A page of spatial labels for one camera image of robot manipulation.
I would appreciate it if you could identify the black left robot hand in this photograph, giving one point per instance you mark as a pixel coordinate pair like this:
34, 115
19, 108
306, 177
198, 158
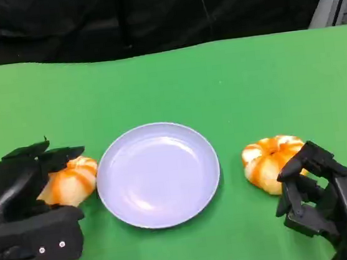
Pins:
10, 186

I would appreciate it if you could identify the orange and white bread roll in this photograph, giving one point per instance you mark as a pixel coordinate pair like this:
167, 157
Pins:
73, 185
265, 163

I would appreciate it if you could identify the lilac plate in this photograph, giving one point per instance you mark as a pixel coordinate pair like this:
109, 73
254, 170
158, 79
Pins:
158, 175

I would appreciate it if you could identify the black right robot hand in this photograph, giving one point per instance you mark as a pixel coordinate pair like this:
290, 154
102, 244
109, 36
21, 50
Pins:
341, 201

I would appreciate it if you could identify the black backdrop cloth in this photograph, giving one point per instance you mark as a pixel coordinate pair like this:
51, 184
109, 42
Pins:
55, 24

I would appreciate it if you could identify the green table cloth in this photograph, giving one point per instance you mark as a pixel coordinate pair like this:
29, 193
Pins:
168, 86

